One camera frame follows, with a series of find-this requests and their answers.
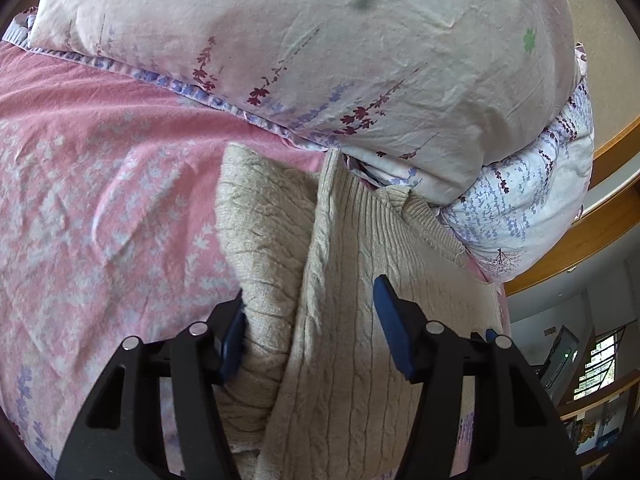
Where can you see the beige cable-knit sweater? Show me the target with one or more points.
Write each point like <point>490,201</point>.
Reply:
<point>318,395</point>

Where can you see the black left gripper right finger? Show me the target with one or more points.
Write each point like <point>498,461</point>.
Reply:
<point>517,431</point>

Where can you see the wooden shelf with items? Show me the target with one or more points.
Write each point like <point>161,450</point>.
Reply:
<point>597,406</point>

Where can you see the pink floral bed sheet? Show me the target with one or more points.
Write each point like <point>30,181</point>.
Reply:
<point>108,228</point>

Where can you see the white lavender-print right pillow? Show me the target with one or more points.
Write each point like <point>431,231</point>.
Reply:
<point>530,199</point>

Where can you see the pink floral left pillow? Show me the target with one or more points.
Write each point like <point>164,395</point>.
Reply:
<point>274,62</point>

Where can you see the wooden bed headboard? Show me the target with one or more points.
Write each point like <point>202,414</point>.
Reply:
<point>611,210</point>

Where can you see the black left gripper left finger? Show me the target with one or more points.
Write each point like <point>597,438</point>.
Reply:
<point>118,433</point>

